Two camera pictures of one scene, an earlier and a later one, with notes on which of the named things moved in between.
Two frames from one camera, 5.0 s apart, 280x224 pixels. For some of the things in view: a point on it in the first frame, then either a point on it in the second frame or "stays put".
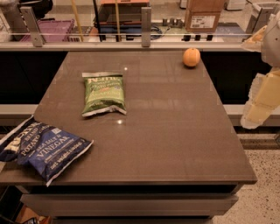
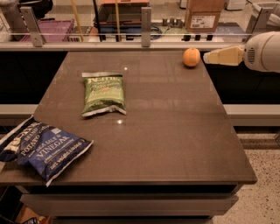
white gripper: [271, 40] -> [252, 56]
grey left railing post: [31, 24] stays put
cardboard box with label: [203, 16] stays put
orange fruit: [192, 57] stays put
